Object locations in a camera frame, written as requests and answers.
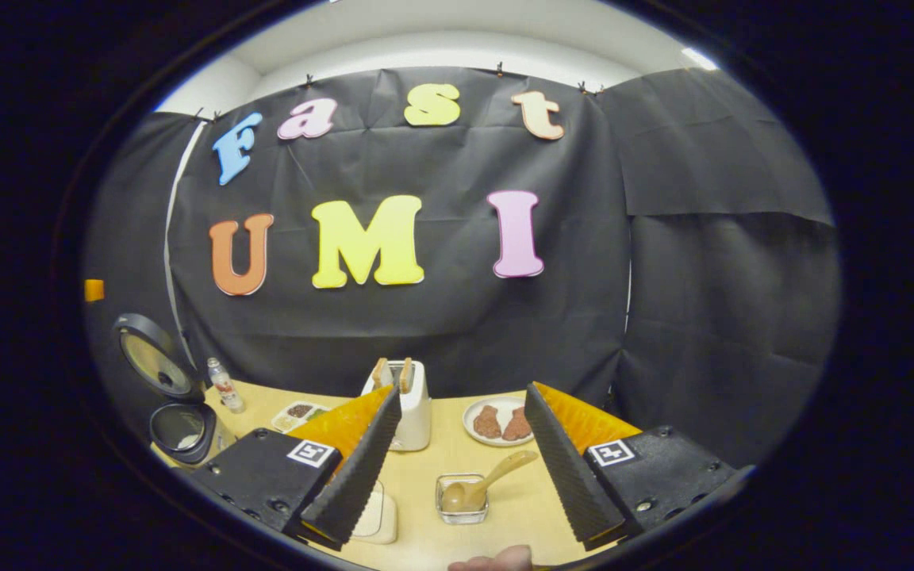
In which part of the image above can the brown meat piece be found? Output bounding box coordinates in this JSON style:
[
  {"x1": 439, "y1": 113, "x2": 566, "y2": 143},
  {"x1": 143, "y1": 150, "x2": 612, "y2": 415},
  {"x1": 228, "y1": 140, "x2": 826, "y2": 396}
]
[
  {"x1": 473, "y1": 405, "x2": 504, "y2": 440},
  {"x1": 502, "y1": 407, "x2": 534, "y2": 443}
]

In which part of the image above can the clear square chopstick holder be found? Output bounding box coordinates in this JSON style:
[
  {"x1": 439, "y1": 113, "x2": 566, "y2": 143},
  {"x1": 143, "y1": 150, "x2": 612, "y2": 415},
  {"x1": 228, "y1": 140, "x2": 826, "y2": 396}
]
[{"x1": 436, "y1": 473, "x2": 491, "y2": 526}]

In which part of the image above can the black backdrop cloth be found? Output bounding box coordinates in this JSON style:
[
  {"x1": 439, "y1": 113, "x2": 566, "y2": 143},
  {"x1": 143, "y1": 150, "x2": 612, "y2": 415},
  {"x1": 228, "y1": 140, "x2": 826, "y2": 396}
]
[{"x1": 83, "y1": 66, "x2": 843, "y2": 469}]

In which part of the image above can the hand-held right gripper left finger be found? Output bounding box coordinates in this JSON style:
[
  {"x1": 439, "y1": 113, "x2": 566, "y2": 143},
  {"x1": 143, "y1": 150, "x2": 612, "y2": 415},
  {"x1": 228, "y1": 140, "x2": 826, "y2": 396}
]
[{"x1": 190, "y1": 385, "x2": 401, "y2": 552}]

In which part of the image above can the small clear bottle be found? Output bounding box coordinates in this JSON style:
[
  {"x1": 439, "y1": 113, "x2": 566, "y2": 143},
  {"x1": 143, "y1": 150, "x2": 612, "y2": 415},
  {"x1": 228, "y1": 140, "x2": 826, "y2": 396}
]
[{"x1": 207, "y1": 357, "x2": 247, "y2": 415}]

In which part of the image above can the wooden spoon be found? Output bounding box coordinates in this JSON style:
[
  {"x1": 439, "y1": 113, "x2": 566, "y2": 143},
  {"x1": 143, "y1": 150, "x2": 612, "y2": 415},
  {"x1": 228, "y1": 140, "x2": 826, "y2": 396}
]
[{"x1": 441, "y1": 450, "x2": 540, "y2": 513}]

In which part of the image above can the white toaster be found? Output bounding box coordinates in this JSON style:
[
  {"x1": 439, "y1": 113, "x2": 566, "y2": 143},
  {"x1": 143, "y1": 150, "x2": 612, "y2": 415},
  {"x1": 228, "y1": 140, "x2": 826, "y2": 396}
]
[{"x1": 361, "y1": 358, "x2": 433, "y2": 453}]

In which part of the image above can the white round plate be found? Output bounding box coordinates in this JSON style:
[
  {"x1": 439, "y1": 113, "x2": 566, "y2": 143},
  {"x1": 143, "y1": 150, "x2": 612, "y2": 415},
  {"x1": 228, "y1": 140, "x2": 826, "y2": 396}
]
[{"x1": 462, "y1": 396, "x2": 538, "y2": 448}]

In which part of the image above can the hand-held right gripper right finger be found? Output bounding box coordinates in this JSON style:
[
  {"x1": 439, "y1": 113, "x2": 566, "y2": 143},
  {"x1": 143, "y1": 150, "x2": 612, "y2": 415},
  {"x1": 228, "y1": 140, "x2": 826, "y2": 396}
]
[{"x1": 524, "y1": 382, "x2": 757, "y2": 553}]

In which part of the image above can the dark grey rice cooker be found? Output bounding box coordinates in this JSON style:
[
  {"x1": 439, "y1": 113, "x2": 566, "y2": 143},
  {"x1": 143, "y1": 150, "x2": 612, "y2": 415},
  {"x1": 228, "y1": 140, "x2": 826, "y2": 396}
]
[{"x1": 114, "y1": 313, "x2": 238, "y2": 467}]

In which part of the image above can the white divided sauce tray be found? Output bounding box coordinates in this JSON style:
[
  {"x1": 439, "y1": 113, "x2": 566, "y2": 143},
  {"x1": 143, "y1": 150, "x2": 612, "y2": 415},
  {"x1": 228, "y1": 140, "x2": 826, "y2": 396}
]
[{"x1": 271, "y1": 400, "x2": 332, "y2": 434}]

